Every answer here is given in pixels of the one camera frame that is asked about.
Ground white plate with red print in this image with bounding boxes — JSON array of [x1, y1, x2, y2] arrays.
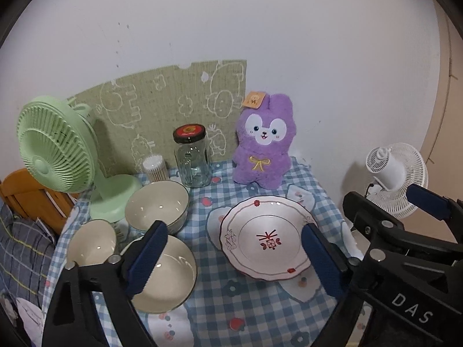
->
[[220, 195, 319, 282]]

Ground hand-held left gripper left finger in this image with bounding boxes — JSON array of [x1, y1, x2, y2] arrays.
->
[[41, 220, 169, 347]]

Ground blue checked tablecloth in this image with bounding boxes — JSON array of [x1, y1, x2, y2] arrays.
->
[[40, 157, 375, 347]]

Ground cream ceramic bowl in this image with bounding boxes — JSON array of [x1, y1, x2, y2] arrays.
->
[[121, 235, 198, 313], [67, 219, 118, 266], [125, 181, 190, 234]]

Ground green desk fan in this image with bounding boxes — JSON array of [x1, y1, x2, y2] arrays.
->
[[16, 95, 143, 223]]

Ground pale pink cloth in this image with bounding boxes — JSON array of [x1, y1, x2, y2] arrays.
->
[[14, 291, 47, 346]]

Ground green cartoon print mat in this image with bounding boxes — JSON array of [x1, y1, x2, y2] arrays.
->
[[67, 59, 247, 175]]

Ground grey plaid pillow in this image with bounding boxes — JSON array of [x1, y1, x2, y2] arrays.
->
[[0, 202, 56, 297]]

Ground purple plush bunny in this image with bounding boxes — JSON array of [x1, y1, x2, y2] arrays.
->
[[232, 92, 298, 189]]

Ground white standing fan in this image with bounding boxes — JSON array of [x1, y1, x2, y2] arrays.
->
[[365, 142, 428, 219]]

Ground glass jar with dark lid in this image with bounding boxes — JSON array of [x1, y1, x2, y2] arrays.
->
[[173, 123, 212, 189]]

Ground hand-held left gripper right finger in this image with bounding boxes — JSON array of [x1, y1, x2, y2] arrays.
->
[[301, 223, 366, 347]]

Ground wooden bed headboard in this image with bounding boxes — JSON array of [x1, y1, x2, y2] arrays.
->
[[0, 168, 78, 235]]

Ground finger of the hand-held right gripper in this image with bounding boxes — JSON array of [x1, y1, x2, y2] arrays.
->
[[343, 191, 456, 264], [406, 184, 463, 243]]

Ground beige door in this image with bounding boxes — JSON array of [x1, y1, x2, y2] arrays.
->
[[420, 0, 463, 203]]

